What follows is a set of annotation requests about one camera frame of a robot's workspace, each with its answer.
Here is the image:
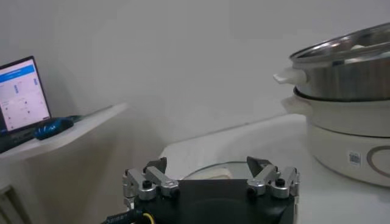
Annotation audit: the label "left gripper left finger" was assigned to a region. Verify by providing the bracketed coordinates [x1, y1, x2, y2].
[122, 156, 181, 201]

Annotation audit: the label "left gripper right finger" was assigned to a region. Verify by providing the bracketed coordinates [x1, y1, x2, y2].
[246, 156, 301, 200]

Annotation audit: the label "glass lid with white handle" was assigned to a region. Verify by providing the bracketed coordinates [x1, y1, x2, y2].
[181, 160, 254, 181]

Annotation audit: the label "steel steamer basket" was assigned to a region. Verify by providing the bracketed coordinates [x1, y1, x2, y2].
[273, 23, 390, 103]

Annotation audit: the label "white electric pot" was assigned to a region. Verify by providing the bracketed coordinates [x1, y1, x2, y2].
[280, 88, 390, 188]

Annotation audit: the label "white side table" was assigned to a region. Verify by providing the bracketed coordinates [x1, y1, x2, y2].
[0, 102, 129, 224]

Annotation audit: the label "blue computer mouse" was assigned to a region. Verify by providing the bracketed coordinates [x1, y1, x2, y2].
[34, 117, 75, 141]

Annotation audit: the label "black laptop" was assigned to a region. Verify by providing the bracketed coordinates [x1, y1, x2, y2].
[0, 55, 52, 153]

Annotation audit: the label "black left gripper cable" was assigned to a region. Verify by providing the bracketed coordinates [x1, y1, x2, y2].
[103, 209, 156, 224]

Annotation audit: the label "green handled scissors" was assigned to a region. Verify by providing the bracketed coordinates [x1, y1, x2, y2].
[68, 105, 115, 122]

